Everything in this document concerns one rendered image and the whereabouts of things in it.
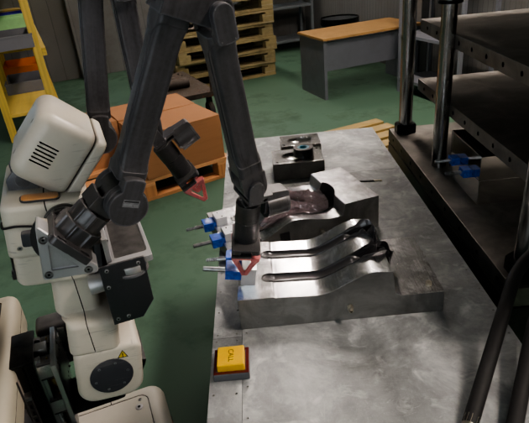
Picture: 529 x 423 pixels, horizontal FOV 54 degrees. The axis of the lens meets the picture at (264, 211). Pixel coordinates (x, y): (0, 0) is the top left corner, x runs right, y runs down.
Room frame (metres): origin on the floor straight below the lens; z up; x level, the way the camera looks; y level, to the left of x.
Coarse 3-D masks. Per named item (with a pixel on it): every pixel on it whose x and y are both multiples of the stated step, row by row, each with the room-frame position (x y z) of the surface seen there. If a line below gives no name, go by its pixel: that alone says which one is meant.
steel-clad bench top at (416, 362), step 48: (336, 144) 2.18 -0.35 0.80; (384, 144) 2.12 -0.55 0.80; (384, 192) 1.66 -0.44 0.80; (432, 240) 1.31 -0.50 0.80; (480, 288) 1.06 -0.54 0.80; (240, 336) 0.98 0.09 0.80; (288, 336) 0.96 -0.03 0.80; (336, 336) 0.94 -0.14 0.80; (384, 336) 0.92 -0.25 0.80; (432, 336) 0.91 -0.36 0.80; (480, 336) 0.89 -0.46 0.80; (240, 384) 0.82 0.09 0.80; (288, 384) 0.81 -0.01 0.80; (336, 384) 0.79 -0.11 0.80; (384, 384) 0.78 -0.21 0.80; (432, 384) 0.77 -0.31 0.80
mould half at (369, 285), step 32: (352, 224) 1.23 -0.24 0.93; (320, 256) 1.15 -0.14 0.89; (384, 256) 1.06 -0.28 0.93; (416, 256) 1.15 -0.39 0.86; (256, 288) 1.04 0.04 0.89; (288, 288) 1.03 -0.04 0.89; (320, 288) 1.02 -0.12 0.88; (352, 288) 1.00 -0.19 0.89; (384, 288) 0.99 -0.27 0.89; (416, 288) 1.01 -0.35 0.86; (256, 320) 1.00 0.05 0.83; (288, 320) 1.00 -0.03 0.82; (320, 320) 1.00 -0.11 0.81
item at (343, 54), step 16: (304, 32) 6.12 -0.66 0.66; (320, 32) 6.01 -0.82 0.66; (336, 32) 5.91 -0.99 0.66; (352, 32) 5.81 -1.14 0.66; (368, 32) 5.75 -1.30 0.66; (384, 32) 5.89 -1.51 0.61; (304, 48) 6.06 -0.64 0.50; (320, 48) 5.68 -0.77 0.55; (336, 48) 5.69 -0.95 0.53; (352, 48) 5.76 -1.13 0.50; (368, 48) 5.82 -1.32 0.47; (384, 48) 5.89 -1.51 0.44; (416, 48) 5.98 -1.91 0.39; (304, 64) 6.08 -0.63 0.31; (320, 64) 5.69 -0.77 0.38; (336, 64) 5.69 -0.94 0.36; (352, 64) 5.75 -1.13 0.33; (416, 64) 5.98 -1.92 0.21; (304, 80) 6.10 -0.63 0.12; (320, 80) 5.70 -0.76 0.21; (320, 96) 5.72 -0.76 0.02
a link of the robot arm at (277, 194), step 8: (256, 184) 1.00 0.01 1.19; (272, 184) 1.09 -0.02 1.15; (280, 184) 1.09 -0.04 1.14; (240, 192) 1.04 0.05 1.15; (256, 192) 1.00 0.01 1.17; (272, 192) 1.05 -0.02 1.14; (280, 192) 1.06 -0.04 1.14; (288, 192) 1.07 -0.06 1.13; (248, 200) 1.01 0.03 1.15; (256, 200) 1.00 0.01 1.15; (272, 200) 1.05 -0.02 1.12; (280, 200) 1.06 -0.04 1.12; (288, 200) 1.06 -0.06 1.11; (272, 208) 1.04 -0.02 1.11; (280, 208) 1.05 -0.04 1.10; (288, 208) 1.06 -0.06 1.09; (264, 216) 1.06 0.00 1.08
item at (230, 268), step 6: (228, 264) 1.08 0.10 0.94; (234, 264) 1.08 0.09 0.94; (246, 264) 1.06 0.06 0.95; (204, 270) 1.07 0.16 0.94; (210, 270) 1.07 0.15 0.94; (216, 270) 1.07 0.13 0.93; (222, 270) 1.07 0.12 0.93; (228, 270) 1.06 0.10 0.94; (234, 270) 1.06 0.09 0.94; (252, 270) 1.05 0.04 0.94; (228, 276) 1.05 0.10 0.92; (234, 276) 1.05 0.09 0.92; (240, 276) 1.05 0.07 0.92; (246, 276) 1.05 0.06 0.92; (252, 276) 1.05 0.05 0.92; (246, 282) 1.05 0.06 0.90; (252, 282) 1.05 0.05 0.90
